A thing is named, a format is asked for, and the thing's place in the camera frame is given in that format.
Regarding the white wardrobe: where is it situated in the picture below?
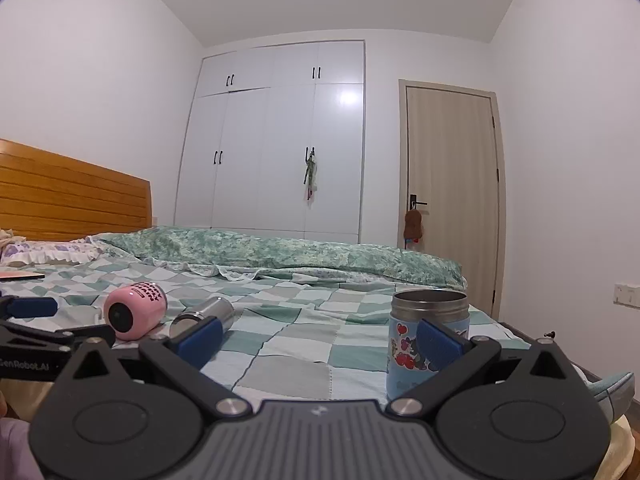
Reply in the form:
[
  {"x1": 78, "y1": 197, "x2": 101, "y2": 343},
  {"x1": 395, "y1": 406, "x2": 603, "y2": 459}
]
[{"x1": 173, "y1": 39, "x2": 366, "y2": 246}]

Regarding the beige wooden door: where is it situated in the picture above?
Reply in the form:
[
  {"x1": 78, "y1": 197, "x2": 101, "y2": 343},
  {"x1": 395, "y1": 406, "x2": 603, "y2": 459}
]
[{"x1": 398, "y1": 78, "x2": 506, "y2": 322}]

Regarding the green floral quilt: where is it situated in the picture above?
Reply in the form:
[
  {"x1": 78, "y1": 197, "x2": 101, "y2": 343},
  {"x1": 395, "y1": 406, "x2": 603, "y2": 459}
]
[{"x1": 97, "y1": 226, "x2": 469, "y2": 292}]

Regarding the brown plush toy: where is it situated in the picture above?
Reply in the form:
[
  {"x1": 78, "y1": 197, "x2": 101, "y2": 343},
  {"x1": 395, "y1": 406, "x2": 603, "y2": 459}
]
[{"x1": 403, "y1": 208, "x2": 425, "y2": 251}]

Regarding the pale yellow blanket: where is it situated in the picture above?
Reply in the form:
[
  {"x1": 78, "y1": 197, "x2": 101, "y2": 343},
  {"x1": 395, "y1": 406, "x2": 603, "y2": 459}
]
[{"x1": 606, "y1": 409, "x2": 640, "y2": 480}]

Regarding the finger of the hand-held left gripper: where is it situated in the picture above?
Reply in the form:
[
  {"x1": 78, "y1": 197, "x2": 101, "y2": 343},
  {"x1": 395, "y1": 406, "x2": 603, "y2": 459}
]
[
  {"x1": 0, "y1": 296, "x2": 59, "y2": 320},
  {"x1": 0, "y1": 321, "x2": 116, "y2": 347}
]

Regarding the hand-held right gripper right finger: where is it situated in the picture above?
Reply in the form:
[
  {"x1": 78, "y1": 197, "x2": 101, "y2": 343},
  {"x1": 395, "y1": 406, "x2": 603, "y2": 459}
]
[{"x1": 389, "y1": 317, "x2": 582, "y2": 418}]

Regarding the white wall socket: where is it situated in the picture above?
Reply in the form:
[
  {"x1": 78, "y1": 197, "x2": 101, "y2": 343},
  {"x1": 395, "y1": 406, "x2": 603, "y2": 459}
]
[{"x1": 613, "y1": 283, "x2": 640, "y2": 307}]

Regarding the blue cartoon print cup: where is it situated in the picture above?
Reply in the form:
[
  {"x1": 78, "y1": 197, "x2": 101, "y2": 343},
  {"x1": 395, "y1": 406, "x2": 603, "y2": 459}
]
[{"x1": 385, "y1": 289, "x2": 471, "y2": 404}]

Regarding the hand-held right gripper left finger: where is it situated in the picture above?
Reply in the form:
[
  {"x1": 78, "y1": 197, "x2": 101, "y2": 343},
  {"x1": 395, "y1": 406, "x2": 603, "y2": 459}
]
[{"x1": 59, "y1": 317, "x2": 252, "y2": 419}]

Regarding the green hanging ornament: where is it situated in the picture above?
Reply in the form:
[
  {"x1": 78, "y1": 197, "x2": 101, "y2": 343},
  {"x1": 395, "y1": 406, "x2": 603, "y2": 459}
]
[{"x1": 301, "y1": 147, "x2": 319, "y2": 211}]

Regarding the wooden headboard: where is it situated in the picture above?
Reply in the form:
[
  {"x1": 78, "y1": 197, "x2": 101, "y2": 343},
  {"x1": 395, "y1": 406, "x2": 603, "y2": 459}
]
[{"x1": 0, "y1": 138, "x2": 153, "y2": 244}]

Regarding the pink cup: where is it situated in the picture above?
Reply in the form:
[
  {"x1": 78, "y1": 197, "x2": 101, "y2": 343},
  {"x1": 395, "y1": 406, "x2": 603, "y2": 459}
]
[{"x1": 103, "y1": 282, "x2": 167, "y2": 342}]

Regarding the stainless steel cup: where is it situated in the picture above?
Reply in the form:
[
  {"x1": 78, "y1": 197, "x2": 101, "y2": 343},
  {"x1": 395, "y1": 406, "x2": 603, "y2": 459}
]
[{"x1": 169, "y1": 296, "x2": 236, "y2": 341}]

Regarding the purple floral pillow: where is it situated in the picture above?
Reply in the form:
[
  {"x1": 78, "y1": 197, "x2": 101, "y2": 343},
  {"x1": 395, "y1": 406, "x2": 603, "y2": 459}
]
[{"x1": 0, "y1": 236, "x2": 109, "y2": 267}]

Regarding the light purple clothing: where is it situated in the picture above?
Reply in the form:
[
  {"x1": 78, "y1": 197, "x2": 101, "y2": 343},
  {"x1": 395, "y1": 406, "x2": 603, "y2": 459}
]
[{"x1": 0, "y1": 416, "x2": 47, "y2": 480}]

